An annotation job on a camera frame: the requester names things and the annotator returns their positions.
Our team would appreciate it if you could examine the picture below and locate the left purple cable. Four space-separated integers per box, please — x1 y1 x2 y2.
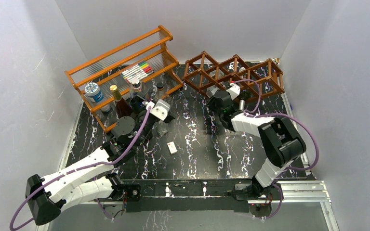
9 102 154 231

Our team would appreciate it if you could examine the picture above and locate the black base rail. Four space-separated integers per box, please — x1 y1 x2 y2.
94 178 301 214

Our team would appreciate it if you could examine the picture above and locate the blue white jar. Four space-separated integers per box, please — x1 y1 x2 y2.
84 82 104 103

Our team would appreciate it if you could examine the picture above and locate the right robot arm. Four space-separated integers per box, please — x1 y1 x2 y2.
208 90 306 201

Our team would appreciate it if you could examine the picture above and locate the purple cable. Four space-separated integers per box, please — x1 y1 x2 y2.
9 102 154 231
229 79 320 220

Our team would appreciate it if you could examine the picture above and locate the clear glass bottle white label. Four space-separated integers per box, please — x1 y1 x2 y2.
154 82 173 107

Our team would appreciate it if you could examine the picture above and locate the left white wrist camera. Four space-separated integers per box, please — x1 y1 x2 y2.
145 99 171 121

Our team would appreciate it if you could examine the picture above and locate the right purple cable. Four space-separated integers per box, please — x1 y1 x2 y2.
229 79 320 220

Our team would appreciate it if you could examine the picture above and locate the pack of coloured markers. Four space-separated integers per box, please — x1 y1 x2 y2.
121 61 154 84

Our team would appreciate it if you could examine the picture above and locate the orange wooden shelf rack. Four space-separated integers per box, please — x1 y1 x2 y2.
65 25 183 132

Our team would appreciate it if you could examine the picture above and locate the brown wooden wine rack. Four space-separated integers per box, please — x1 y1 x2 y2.
183 51 285 103

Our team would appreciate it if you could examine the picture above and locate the clear bottle black cap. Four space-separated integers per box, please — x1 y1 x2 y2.
206 71 220 98

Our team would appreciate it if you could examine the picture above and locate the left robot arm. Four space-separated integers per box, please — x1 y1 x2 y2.
25 100 173 226

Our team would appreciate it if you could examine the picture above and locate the blue square bottle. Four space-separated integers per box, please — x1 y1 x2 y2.
130 77 149 100

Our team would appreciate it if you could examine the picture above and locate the small white card box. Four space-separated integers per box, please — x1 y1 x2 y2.
167 142 178 154

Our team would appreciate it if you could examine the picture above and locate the dark bottle gold cap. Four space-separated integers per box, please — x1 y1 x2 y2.
109 85 133 118

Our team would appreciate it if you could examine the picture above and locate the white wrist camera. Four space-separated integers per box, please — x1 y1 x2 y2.
226 83 240 100
145 99 171 121

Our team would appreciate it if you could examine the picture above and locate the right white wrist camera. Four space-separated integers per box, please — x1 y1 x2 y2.
226 83 240 100

